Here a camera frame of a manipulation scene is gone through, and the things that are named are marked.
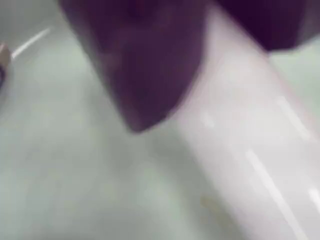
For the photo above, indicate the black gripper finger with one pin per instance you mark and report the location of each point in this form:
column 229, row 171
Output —
column 140, row 62
column 275, row 22

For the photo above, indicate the red and white marker pen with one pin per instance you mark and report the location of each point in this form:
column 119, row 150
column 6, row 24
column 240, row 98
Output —
column 237, row 112

